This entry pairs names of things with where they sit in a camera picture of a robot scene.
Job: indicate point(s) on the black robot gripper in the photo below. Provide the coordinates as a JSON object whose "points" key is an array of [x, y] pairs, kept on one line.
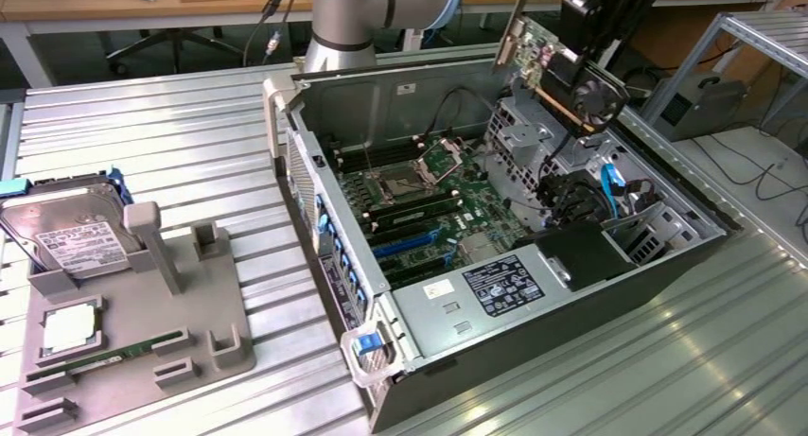
{"points": [[584, 24]]}

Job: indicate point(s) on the green graphics card with fan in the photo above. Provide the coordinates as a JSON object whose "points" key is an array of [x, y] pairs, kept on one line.
{"points": [[600, 100]]}

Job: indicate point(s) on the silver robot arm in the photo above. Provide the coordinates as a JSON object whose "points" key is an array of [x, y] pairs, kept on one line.
{"points": [[341, 24]]}

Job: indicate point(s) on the tall metal disk bay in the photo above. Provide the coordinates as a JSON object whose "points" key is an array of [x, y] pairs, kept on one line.
{"points": [[524, 138]]}

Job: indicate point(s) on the grey equipment box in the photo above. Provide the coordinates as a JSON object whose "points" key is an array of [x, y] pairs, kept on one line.
{"points": [[707, 109]]}

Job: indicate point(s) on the metal socket cover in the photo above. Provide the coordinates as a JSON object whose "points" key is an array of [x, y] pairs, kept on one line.
{"points": [[443, 164]]}

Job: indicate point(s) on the green motherboard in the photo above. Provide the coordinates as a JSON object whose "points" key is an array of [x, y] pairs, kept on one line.
{"points": [[480, 204]]}

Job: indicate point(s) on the thin metal locking lever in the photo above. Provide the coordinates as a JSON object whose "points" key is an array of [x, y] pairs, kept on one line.
{"points": [[368, 162]]}

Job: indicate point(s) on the CPU socket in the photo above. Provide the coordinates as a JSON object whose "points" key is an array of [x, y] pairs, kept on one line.
{"points": [[401, 187]]}

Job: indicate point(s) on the low metal disk bay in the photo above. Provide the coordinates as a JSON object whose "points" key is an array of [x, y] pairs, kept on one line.
{"points": [[644, 242]]}

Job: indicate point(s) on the installed RAM stick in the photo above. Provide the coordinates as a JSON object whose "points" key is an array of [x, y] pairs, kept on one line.
{"points": [[411, 214]]}

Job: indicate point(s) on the black plastic air shroud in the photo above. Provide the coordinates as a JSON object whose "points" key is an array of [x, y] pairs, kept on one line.
{"points": [[587, 256]]}

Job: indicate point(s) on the silver chipset heatsink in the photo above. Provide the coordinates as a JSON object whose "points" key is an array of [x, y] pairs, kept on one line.
{"points": [[477, 247]]}

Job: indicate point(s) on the blue expansion slot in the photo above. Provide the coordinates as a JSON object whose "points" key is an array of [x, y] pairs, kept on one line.
{"points": [[404, 247]]}

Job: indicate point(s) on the blue slot clip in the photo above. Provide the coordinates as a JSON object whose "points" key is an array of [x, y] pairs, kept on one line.
{"points": [[318, 203], [324, 224], [336, 247], [345, 266], [354, 284]]}

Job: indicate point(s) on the long black expansion slot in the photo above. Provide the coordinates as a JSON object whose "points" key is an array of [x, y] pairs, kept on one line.
{"points": [[420, 273]]}

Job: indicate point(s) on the black office chair base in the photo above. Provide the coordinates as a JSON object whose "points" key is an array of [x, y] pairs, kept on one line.
{"points": [[170, 41]]}

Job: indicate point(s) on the grey power supply unit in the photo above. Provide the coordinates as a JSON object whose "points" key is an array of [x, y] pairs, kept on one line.
{"points": [[436, 322]]}

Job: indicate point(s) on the blue case latch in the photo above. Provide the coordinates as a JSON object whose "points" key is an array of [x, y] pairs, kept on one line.
{"points": [[365, 345]]}

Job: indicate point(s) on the open black PC case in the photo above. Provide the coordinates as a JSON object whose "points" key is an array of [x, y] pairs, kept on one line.
{"points": [[505, 384]]}

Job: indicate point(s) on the wooden desk with box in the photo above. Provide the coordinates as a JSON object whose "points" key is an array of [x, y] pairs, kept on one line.
{"points": [[95, 5]]}

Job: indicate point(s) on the silver hard disk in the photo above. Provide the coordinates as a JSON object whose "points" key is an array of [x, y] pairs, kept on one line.
{"points": [[77, 237]]}

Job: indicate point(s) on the grey parts rack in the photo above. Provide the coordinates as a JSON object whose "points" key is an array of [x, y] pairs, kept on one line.
{"points": [[133, 322]]}

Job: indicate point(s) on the blue disk caddy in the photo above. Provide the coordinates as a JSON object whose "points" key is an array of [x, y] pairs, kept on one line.
{"points": [[13, 190]]}

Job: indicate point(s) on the silver CPU chip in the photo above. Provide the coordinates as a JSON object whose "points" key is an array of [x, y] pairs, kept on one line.
{"points": [[71, 329]]}

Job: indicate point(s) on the loose green RAM stick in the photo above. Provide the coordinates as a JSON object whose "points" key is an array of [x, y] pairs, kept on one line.
{"points": [[101, 359]]}

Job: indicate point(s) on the aluminium profile frame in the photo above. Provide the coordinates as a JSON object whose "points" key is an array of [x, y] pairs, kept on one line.
{"points": [[758, 29]]}

